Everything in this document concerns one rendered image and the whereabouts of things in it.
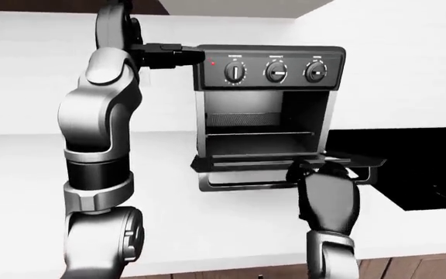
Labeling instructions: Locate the mesh oven basket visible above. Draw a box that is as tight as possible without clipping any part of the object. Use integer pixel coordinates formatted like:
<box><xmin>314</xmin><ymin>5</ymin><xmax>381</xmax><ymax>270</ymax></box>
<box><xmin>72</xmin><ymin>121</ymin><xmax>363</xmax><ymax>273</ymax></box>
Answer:
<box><xmin>204</xmin><ymin>112</ymin><xmax>283</xmax><ymax>128</ymax></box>

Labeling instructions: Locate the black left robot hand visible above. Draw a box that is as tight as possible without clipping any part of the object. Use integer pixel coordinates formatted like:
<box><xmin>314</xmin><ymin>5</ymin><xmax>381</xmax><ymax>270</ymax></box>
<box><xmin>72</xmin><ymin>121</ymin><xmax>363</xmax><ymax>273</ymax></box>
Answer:
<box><xmin>140</xmin><ymin>42</ymin><xmax>205</xmax><ymax>71</ymax></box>

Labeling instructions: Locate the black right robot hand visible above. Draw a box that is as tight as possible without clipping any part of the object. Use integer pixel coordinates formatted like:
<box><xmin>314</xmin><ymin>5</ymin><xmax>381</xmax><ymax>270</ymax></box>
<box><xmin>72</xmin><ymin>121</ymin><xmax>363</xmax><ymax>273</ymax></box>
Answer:
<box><xmin>286</xmin><ymin>158</ymin><xmax>360</xmax><ymax>189</ymax></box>

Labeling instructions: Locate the black knob with horizontal pointer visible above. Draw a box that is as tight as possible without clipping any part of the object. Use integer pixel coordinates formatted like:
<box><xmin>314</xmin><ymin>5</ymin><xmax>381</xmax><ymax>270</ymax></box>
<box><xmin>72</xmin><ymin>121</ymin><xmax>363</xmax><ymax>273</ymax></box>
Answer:
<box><xmin>304</xmin><ymin>61</ymin><xmax>330</xmax><ymax>83</ymax></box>
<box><xmin>264</xmin><ymin>63</ymin><xmax>290</xmax><ymax>84</ymax></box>

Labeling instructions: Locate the toaster oven door with handle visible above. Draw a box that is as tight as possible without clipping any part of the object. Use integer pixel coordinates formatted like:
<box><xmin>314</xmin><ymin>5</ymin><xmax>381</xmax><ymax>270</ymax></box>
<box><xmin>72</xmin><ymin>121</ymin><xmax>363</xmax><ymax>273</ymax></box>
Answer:
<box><xmin>190</xmin><ymin>153</ymin><xmax>389</xmax><ymax>193</ymax></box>

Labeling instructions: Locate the black toaster oven body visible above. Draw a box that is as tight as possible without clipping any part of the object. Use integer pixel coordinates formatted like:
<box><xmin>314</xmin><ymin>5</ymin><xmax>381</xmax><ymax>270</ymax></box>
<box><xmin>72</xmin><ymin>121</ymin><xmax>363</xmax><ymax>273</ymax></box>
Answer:
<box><xmin>191</xmin><ymin>44</ymin><xmax>347</xmax><ymax>164</ymax></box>

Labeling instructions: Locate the black knob with vertical pointer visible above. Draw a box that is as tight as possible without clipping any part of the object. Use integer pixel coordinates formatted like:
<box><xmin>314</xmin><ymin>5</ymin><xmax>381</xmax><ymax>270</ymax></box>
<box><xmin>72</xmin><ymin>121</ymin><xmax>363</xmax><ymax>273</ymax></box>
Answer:
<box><xmin>223</xmin><ymin>61</ymin><xmax>249</xmax><ymax>84</ymax></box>

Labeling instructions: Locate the dark brown upper cabinet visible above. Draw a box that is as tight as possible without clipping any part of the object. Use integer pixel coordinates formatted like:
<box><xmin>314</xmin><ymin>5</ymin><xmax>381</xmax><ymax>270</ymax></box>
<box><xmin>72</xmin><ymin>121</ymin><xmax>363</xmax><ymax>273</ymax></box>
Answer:
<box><xmin>0</xmin><ymin>0</ymin><xmax>172</xmax><ymax>15</ymax></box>

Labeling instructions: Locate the black cooktop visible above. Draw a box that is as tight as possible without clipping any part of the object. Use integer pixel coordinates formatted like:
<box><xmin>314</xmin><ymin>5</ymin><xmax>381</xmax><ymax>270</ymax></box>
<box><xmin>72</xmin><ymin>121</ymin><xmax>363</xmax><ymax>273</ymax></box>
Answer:
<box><xmin>326</xmin><ymin>126</ymin><xmax>446</xmax><ymax>212</ymax></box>

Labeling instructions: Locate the wire oven rack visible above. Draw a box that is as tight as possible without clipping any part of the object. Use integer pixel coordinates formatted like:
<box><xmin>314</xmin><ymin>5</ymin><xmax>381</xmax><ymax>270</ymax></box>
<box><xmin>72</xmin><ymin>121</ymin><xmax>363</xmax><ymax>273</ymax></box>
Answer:
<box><xmin>204</xmin><ymin>131</ymin><xmax>317</xmax><ymax>138</ymax></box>

